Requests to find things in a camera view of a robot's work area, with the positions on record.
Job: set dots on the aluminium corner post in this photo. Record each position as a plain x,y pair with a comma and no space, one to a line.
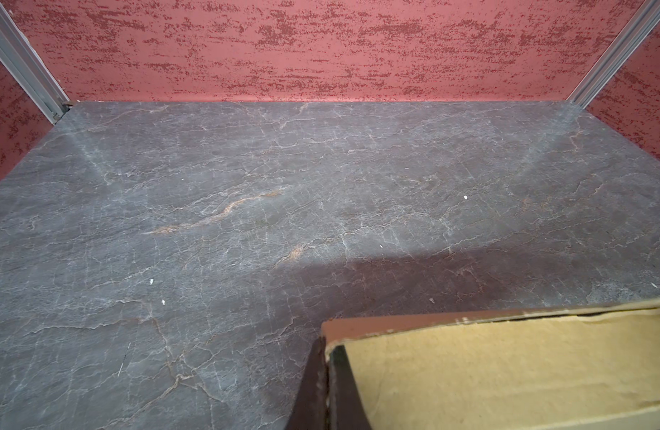
28,69
644,21

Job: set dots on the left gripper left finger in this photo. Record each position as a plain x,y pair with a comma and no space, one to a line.
309,411

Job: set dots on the right aluminium corner post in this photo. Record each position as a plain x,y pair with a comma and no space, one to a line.
644,21

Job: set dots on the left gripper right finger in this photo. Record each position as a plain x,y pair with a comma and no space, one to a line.
346,392

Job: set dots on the brown cardboard box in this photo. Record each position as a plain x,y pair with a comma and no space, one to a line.
588,367

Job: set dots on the left aluminium corner post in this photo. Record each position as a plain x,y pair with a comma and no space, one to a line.
28,69

